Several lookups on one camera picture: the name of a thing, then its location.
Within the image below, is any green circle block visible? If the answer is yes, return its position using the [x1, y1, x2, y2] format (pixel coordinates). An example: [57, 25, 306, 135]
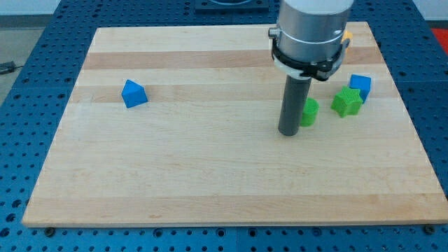
[300, 98, 320, 127]

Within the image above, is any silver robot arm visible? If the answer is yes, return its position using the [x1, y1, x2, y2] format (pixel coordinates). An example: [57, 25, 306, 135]
[268, 0, 354, 81]

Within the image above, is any green star block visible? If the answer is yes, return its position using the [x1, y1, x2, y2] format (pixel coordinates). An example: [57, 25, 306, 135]
[330, 86, 363, 118]

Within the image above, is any wooden board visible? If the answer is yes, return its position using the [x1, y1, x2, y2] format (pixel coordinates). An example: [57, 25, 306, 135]
[22, 22, 447, 228]

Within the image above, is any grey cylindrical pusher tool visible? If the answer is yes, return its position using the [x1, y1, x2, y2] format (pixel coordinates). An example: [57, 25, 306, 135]
[278, 76, 312, 137]

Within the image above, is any blue triangle block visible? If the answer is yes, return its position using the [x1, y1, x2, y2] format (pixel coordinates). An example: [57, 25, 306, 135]
[121, 80, 148, 109]

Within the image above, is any blue cube block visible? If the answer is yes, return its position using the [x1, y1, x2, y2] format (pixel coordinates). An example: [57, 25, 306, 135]
[349, 74, 372, 103]

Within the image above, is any yellow block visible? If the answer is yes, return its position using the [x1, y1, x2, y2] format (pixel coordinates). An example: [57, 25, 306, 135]
[342, 30, 353, 42]

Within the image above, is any black device on floor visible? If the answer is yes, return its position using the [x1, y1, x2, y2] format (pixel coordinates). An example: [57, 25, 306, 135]
[0, 61, 16, 75]

